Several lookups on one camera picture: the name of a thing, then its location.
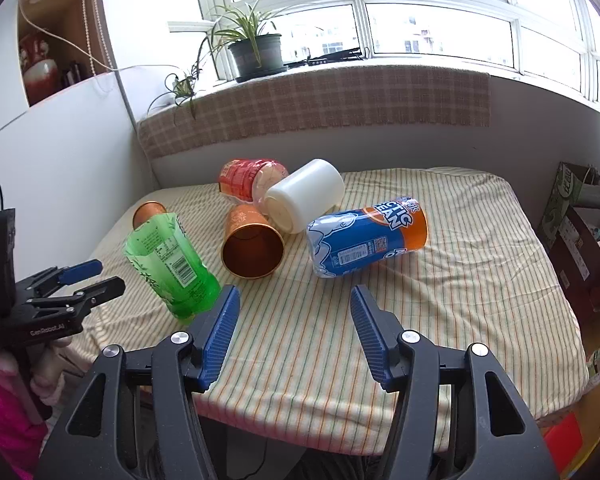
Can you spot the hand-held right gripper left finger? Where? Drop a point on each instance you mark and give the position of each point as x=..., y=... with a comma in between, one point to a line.
x=221, y=332

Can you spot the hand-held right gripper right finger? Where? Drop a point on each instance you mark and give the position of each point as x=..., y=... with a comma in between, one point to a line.
x=369, y=332

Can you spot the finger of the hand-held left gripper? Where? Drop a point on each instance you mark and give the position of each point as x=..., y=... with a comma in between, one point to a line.
x=80, y=271
x=100, y=291

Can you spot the green plastic bottle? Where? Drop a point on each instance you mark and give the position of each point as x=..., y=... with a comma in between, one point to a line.
x=172, y=270

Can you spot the large orange metallic cup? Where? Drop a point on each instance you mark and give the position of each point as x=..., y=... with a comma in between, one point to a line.
x=252, y=255

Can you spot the small orange metallic cup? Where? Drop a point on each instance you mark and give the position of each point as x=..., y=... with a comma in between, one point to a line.
x=147, y=212

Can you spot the blue orange drink can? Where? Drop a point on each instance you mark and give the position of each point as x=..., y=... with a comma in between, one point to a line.
x=365, y=242

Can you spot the white plastic cup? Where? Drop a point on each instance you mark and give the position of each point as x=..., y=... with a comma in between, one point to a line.
x=305, y=192

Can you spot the person's left hand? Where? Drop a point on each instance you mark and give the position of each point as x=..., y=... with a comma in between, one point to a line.
x=50, y=375

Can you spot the striped table cloth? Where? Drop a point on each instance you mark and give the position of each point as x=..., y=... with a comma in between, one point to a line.
x=470, y=270

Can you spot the red vase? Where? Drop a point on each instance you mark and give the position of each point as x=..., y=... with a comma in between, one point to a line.
x=40, y=72

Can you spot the red box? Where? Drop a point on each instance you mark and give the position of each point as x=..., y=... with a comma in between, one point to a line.
x=562, y=437

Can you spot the dark cardboard box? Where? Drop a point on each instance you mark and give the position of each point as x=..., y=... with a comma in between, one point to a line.
x=580, y=260

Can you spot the plaid windowsill cloth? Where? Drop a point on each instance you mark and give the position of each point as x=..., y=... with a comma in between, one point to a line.
x=330, y=105

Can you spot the green paper bag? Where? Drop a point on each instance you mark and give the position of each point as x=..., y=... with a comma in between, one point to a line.
x=562, y=200

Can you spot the black device on windowsill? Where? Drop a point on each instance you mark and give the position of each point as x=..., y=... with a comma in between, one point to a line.
x=330, y=56

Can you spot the black plant pot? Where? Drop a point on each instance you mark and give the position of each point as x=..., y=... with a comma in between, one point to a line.
x=257, y=55

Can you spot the green spider plant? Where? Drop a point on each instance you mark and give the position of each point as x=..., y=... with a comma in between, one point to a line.
x=240, y=25

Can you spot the wooden wall shelf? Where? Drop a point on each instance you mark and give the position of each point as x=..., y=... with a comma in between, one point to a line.
x=70, y=20

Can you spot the white window frame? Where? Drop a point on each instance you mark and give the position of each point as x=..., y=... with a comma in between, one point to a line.
x=360, y=2

